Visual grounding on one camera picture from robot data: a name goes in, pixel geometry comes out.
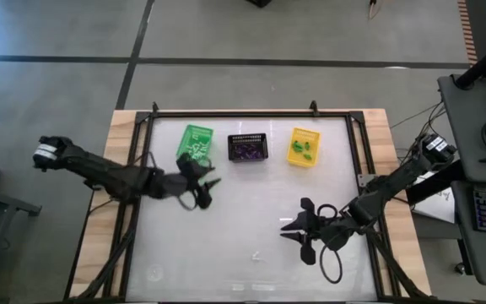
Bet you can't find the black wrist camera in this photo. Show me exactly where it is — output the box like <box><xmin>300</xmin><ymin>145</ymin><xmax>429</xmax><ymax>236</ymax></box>
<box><xmin>196</xmin><ymin>187</ymin><xmax>213</xmax><ymax>210</ymax></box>
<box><xmin>300</xmin><ymin>242</ymin><xmax>318</xmax><ymax>266</ymax></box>

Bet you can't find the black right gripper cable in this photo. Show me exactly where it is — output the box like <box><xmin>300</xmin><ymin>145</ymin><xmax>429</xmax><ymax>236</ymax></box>
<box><xmin>316</xmin><ymin>203</ymin><xmax>344</xmax><ymax>285</ymax></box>

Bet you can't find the white paper sheet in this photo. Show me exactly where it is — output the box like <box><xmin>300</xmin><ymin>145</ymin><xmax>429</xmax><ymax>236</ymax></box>
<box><xmin>411</xmin><ymin>168</ymin><xmax>456</xmax><ymax>225</ymax></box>

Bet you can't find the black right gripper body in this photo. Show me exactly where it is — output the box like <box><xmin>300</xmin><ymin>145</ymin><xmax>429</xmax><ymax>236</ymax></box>
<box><xmin>300</xmin><ymin>197</ymin><xmax>356</xmax><ymax>251</ymax></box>

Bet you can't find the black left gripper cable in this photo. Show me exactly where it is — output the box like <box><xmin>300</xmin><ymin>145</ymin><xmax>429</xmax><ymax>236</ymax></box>
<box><xmin>177</xmin><ymin>189</ymin><xmax>197</xmax><ymax>211</ymax></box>

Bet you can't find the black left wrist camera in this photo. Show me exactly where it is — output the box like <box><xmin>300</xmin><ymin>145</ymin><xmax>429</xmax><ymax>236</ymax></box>
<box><xmin>196</xmin><ymin>187</ymin><xmax>213</xmax><ymax>210</ymax></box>

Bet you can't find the black pole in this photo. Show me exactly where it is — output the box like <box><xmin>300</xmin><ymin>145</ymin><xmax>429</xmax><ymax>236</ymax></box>
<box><xmin>453</xmin><ymin>32</ymin><xmax>486</xmax><ymax>90</ymax></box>

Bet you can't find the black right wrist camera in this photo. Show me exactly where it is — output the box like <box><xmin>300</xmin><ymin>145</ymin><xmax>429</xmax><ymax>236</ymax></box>
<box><xmin>300</xmin><ymin>242</ymin><xmax>318</xmax><ymax>266</ymax></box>

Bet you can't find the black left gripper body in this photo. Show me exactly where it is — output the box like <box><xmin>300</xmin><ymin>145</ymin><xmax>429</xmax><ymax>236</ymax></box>
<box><xmin>158</xmin><ymin>152</ymin><xmax>210</xmax><ymax>198</ymax></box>

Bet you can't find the green plastic basket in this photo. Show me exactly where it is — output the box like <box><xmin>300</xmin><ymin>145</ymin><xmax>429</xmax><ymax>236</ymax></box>
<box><xmin>176</xmin><ymin>123</ymin><xmax>214</xmax><ymax>168</ymax></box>

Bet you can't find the black table frame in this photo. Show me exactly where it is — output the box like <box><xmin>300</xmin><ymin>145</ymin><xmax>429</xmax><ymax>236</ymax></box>
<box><xmin>63</xmin><ymin>100</ymin><xmax>434</xmax><ymax>304</ymax></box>

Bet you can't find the grey keyboard shelf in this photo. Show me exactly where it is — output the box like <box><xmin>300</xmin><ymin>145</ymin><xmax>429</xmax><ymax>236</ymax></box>
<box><xmin>451</xmin><ymin>180</ymin><xmax>486</xmax><ymax>288</ymax></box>

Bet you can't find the black plastic basket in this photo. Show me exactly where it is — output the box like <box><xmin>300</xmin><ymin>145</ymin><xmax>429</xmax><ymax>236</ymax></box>
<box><xmin>226</xmin><ymin>132</ymin><xmax>270</xmax><ymax>165</ymax></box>

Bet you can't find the grey desk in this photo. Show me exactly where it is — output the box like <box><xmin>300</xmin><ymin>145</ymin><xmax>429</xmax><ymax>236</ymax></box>
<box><xmin>436</xmin><ymin>73</ymin><xmax>486</xmax><ymax>185</ymax></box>

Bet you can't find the black desk brace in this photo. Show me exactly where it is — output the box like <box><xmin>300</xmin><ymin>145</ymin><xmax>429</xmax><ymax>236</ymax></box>
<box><xmin>405</xmin><ymin>159</ymin><xmax>467</xmax><ymax>207</ymax></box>

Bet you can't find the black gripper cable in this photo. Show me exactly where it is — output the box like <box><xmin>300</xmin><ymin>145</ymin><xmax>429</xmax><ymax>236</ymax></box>
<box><xmin>316</xmin><ymin>203</ymin><xmax>344</xmax><ymax>285</ymax></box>
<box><xmin>177</xmin><ymin>189</ymin><xmax>197</xmax><ymax>211</ymax></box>

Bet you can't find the yellow plastic basket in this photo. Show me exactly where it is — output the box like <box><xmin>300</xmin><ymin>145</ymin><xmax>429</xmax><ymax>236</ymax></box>
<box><xmin>285</xmin><ymin>127</ymin><xmax>321</xmax><ymax>169</ymax></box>

